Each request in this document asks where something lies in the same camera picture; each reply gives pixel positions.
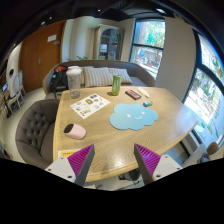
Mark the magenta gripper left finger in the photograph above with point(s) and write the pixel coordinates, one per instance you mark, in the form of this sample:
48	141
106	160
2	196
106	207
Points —
75	167

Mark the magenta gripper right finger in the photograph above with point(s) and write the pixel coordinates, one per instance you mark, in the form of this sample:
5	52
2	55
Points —
153	166

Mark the pink computer mouse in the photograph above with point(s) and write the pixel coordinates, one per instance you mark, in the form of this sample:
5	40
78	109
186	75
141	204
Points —
75	131

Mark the blue cloud mouse pad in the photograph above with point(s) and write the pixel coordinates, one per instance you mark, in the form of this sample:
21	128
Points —
133	117

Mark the yellow label sticker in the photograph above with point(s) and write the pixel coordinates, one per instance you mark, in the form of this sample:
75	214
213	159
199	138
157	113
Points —
67	153

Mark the grey tufted armchair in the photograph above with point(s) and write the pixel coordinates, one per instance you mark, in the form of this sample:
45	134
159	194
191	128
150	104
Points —
34	134

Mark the white sticker sheet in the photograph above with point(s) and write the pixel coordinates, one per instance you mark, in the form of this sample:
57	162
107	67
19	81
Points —
89	105

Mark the white pen case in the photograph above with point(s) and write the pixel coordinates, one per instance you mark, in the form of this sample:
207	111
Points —
143	92

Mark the black backpack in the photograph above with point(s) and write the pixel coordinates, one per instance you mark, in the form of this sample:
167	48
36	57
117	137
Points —
59	80

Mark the striped cushion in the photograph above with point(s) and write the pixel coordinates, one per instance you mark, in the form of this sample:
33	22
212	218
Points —
97	77
125	79

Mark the grey sofa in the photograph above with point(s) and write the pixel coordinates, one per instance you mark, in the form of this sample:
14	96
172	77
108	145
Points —
138	75

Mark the green can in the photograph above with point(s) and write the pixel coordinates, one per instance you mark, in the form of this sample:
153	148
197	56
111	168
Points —
116	85

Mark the clear plastic tumbler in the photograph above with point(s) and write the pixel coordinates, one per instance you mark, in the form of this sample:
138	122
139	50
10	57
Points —
74	81

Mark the orange wooden door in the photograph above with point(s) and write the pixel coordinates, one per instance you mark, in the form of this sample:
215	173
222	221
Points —
40	51

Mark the glass door cabinet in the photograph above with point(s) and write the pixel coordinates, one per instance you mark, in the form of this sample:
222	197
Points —
108	42

